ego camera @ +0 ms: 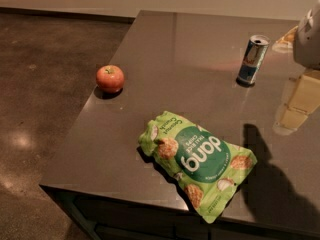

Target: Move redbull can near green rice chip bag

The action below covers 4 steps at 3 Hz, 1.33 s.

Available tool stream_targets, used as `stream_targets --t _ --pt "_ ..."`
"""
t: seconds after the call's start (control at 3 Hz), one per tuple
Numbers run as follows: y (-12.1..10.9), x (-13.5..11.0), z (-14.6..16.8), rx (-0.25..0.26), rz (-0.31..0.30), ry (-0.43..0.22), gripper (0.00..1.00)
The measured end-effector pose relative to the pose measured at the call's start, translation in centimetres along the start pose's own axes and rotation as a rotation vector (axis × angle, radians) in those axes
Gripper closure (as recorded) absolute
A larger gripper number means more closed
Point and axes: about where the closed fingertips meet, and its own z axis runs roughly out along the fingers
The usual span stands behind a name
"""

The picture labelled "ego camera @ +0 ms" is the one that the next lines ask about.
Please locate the blue silver redbull can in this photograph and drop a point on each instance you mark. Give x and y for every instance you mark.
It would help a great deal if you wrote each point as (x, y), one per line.
(254, 55)

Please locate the red apple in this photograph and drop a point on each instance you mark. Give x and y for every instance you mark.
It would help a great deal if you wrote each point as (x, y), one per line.
(110, 79)

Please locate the green rice chip bag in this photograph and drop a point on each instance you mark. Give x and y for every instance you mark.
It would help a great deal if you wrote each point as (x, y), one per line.
(207, 169)

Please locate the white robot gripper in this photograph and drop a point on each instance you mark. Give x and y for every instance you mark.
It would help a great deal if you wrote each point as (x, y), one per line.
(308, 40)

